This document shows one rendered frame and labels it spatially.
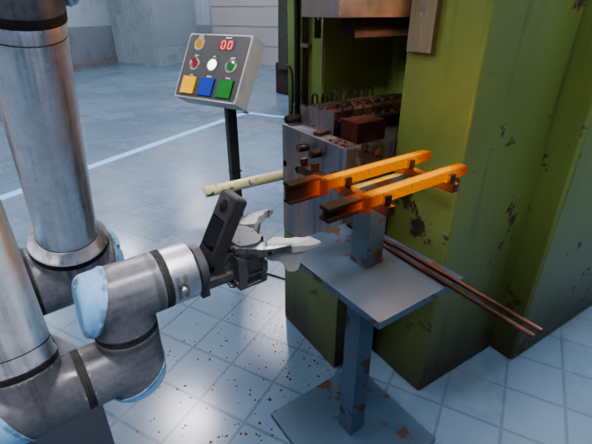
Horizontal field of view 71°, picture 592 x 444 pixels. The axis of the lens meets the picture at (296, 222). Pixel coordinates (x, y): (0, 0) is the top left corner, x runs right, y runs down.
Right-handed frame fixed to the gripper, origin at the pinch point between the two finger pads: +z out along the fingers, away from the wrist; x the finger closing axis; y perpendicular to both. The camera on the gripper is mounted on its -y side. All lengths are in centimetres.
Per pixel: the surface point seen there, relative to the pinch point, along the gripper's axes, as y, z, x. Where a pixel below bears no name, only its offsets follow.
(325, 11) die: -33, 52, -56
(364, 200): -0.7, 15.4, 1.5
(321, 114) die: -2, 52, -57
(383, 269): 26.4, 32.8, -6.4
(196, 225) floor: 95, 51, -186
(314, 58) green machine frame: -17, 67, -81
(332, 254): 26.4, 26.8, -19.9
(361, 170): -0.8, 26.7, -11.0
